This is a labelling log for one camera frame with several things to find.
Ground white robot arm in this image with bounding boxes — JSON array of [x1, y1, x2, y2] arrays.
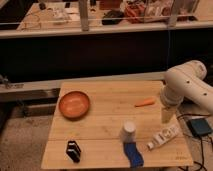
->
[[160, 60, 213, 123]]

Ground black eraser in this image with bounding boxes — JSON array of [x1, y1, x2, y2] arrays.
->
[[66, 141, 81, 163]]

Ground orange carrot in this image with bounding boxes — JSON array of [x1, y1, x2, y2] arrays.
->
[[134, 99, 155, 107]]

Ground black power adapter box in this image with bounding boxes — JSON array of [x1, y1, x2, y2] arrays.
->
[[187, 118, 213, 137]]

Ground blue cloth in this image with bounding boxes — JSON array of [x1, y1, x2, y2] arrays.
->
[[123, 142, 144, 168]]

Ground orange wooden bowl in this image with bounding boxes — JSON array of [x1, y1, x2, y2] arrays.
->
[[58, 91, 90, 119]]

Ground red object on shelf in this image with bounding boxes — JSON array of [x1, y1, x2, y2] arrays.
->
[[124, 4, 145, 23]]

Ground black bag on shelf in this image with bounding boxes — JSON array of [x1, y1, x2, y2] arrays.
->
[[102, 10, 124, 25]]

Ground black cable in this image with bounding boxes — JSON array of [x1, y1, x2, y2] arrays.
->
[[176, 113, 213, 171]]

